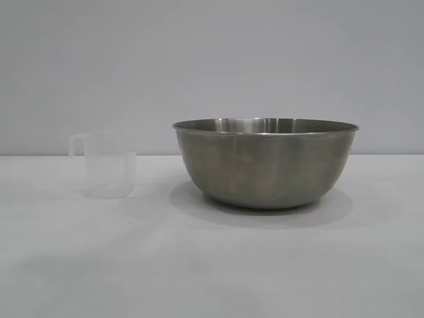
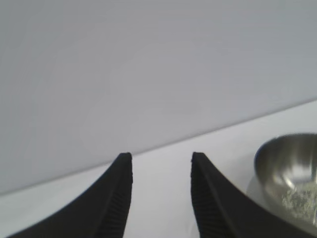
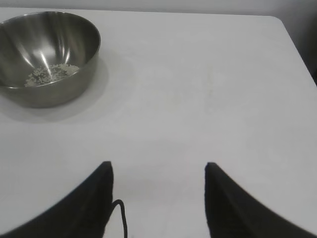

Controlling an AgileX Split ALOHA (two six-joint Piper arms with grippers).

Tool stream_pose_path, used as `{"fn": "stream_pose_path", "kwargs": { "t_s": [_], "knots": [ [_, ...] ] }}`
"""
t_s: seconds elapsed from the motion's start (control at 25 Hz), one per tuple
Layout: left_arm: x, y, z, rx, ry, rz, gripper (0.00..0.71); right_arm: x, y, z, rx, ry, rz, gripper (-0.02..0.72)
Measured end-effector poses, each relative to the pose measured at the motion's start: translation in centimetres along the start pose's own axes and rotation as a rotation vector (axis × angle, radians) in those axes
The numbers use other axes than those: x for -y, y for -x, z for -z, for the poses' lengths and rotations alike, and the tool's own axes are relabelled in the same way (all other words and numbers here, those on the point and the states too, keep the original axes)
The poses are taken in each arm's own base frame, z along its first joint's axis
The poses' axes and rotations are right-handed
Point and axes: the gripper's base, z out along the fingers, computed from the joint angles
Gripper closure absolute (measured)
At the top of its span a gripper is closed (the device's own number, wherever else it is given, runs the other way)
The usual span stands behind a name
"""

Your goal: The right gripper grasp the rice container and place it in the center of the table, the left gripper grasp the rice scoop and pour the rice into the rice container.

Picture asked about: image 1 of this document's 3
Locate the stainless steel mixing bowl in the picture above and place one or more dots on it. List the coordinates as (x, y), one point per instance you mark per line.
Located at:
(265, 162)

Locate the clear plastic measuring cup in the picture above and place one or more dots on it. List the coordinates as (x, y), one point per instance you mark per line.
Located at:
(109, 165)

